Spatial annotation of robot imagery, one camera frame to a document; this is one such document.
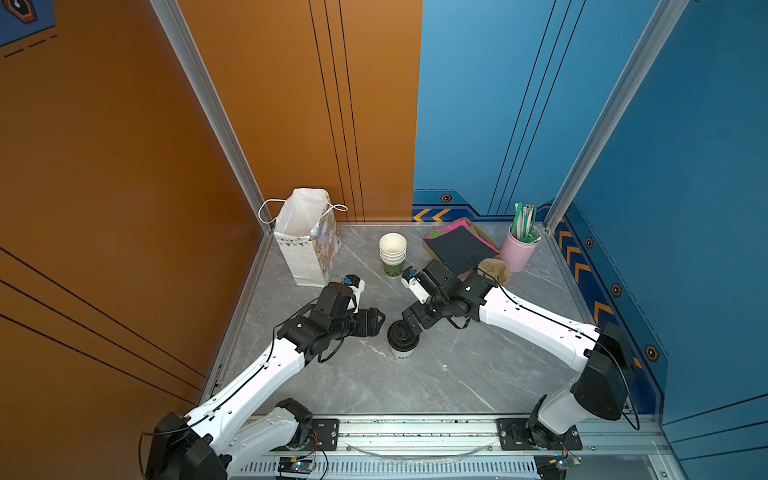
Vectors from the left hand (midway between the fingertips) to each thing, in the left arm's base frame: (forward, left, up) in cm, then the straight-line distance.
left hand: (375, 314), depth 79 cm
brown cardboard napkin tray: (+28, -19, -9) cm, 35 cm away
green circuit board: (-32, +18, -16) cm, 40 cm away
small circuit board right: (-31, -43, -15) cm, 55 cm away
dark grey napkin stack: (+31, -28, -9) cm, 43 cm away
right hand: (+1, -11, -1) cm, 11 cm away
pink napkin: (+45, -29, -11) cm, 54 cm away
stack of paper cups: (+22, -4, 0) cm, 22 cm away
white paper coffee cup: (-7, -7, -11) cm, 15 cm away
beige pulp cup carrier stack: (+24, -39, -11) cm, 47 cm away
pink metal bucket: (+26, -46, -4) cm, 53 cm away
